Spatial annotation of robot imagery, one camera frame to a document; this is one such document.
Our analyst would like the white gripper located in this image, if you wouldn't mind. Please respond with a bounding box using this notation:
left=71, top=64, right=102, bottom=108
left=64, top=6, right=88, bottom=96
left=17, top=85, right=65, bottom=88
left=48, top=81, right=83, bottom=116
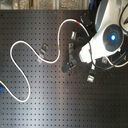
left=61, top=44, right=96, bottom=83

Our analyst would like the white cable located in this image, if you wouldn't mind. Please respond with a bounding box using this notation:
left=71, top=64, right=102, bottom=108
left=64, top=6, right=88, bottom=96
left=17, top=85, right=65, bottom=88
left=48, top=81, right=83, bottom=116
left=0, top=18, right=90, bottom=103

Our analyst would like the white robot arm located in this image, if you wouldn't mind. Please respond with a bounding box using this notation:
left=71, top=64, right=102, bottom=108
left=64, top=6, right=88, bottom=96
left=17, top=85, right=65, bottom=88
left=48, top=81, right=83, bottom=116
left=79, top=0, right=128, bottom=70

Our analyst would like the black perforated breadboard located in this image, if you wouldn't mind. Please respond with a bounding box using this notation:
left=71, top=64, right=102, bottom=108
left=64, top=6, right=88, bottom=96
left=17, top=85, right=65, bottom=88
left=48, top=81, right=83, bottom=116
left=0, top=10, right=128, bottom=128

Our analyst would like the blue connector plug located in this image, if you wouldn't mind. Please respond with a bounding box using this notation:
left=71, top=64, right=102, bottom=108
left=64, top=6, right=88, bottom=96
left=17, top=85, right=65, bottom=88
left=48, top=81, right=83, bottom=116
left=0, top=85, right=6, bottom=93

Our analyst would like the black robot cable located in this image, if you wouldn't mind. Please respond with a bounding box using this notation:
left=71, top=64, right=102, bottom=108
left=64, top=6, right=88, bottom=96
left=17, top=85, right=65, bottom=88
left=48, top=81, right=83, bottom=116
left=94, top=49, right=128, bottom=70

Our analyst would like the grey cable clip centre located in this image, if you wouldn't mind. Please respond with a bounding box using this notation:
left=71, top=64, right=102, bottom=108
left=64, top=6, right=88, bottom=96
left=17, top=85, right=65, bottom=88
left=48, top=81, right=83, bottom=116
left=68, top=43, right=74, bottom=62

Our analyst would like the grey cable clip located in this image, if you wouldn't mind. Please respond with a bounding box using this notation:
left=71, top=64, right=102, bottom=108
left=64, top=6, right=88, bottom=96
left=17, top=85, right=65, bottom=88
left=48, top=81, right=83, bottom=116
left=68, top=43, right=74, bottom=62
left=71, top=31, right=77, bottom=40
left=37, top=44, right=48, bottom=61

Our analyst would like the grey cable clip upper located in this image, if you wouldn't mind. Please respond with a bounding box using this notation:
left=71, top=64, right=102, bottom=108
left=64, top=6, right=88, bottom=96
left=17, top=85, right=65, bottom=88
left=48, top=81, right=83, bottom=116
left=71, top=31, right=77, bottom=40

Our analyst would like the grey cable clip left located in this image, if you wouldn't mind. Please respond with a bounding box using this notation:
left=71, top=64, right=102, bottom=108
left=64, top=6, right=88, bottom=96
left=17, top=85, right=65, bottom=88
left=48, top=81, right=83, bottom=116
left=37, top=44, right=48, bottom=61

